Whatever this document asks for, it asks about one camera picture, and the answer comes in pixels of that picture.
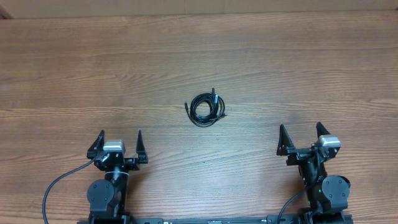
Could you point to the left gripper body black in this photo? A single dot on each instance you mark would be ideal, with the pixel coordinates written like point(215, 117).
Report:
point(130, 164)

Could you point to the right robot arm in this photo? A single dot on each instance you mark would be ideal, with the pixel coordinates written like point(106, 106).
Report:
point(327, 195)

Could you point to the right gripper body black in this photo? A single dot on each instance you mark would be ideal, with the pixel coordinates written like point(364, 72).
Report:
point(298, 157)

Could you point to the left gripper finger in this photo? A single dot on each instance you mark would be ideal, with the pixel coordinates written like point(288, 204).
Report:
point(97, 146)
point(140, 149)

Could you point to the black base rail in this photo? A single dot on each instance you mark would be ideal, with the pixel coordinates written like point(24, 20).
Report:
point(270, 219)

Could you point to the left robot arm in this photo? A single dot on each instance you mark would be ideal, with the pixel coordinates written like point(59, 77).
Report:
point(108, 196)

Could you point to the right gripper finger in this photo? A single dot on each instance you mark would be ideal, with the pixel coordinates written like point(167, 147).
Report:
point(321, 130)
point(285, 144)

